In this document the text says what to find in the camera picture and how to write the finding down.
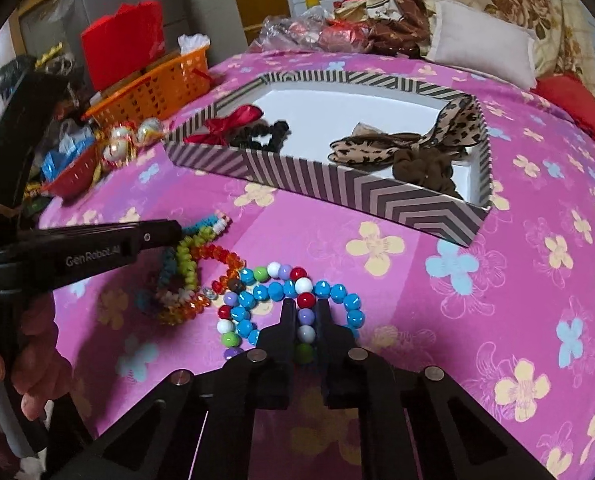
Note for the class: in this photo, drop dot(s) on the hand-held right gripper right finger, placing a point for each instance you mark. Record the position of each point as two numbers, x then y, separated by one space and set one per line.
327 335

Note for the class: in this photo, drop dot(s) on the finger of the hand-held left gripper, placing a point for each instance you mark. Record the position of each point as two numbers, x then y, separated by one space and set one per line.
162 236

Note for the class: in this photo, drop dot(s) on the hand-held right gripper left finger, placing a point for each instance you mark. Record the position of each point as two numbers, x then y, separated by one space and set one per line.
285 330

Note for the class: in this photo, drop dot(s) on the striped gift box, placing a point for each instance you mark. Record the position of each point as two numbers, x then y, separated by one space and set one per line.
357 190

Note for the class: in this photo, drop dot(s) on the person's left hand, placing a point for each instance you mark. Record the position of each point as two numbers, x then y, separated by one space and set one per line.
42 360

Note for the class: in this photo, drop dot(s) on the blue plastic wrapper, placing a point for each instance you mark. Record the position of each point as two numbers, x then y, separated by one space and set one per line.
60 160

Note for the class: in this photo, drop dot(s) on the small red basket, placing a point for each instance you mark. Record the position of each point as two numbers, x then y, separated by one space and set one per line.
72 175

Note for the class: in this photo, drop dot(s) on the pearly round ornament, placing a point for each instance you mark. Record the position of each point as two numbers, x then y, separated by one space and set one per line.
116 149
150 130

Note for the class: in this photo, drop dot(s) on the red gift bag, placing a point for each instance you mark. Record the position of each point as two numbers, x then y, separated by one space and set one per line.
122 45

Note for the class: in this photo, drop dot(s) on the orange plastic basket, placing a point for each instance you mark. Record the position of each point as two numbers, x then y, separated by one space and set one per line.
157 85

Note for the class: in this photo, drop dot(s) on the black scrunchie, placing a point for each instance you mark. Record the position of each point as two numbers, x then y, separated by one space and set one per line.
272 132

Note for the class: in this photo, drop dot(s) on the leopard print bow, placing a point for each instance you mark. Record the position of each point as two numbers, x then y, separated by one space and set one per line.
362 152

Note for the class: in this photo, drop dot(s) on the white plastic bag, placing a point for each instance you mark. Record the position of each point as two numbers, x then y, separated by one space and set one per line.
193 42

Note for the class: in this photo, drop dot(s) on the brown scrunchie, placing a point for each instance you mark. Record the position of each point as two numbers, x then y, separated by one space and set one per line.
422 167

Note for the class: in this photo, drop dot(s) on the clear plastic bags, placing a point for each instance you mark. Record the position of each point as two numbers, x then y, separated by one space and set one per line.
297 30

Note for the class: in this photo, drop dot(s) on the yellow bottle cap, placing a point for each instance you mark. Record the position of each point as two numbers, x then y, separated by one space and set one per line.
313 2

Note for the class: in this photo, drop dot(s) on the red plush toy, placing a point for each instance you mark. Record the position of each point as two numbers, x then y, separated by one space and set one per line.
352 1

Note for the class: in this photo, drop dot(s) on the brown patterned blanket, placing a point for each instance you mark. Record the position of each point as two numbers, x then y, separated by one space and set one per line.
402 30

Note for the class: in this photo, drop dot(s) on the white pillow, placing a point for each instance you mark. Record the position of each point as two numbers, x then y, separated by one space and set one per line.
477 45

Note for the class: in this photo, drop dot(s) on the red ruffled pillow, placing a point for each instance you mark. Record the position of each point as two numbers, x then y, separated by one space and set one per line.
582 105

